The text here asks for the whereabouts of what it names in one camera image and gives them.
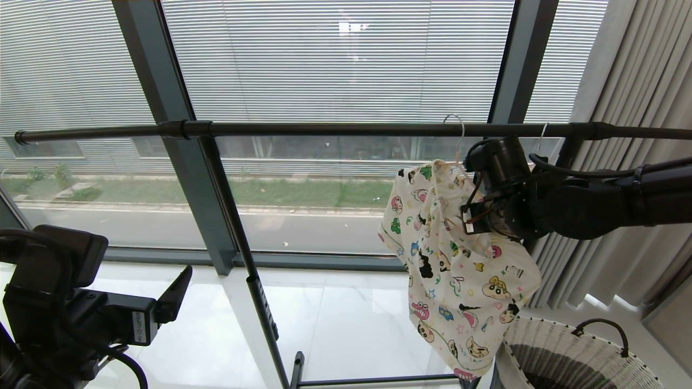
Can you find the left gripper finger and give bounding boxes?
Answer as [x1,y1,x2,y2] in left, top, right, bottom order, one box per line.
[154,265,194,325]

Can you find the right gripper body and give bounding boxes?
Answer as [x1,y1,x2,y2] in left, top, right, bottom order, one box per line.
[461,185,536,241]

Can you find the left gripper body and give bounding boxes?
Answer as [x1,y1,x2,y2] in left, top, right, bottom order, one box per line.
[65,289,160,346]

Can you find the cream printed garment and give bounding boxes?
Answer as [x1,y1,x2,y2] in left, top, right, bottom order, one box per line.
[378,159,542,380]

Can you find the white laundry basket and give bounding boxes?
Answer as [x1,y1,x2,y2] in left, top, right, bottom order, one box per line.
[495,317,666,389]

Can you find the black clothes rack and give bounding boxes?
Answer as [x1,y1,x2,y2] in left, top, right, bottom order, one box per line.
[14,120,692,389]

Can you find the beige curtain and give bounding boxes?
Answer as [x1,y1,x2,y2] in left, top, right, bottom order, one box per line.
[527,0,692,311]

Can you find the window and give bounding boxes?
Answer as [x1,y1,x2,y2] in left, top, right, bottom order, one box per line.
[0,0,609,276]

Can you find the black cable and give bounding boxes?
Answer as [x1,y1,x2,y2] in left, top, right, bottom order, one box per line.
[100,346,149,389]

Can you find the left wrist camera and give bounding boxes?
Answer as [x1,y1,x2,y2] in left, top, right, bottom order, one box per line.
[0,224,109,303]

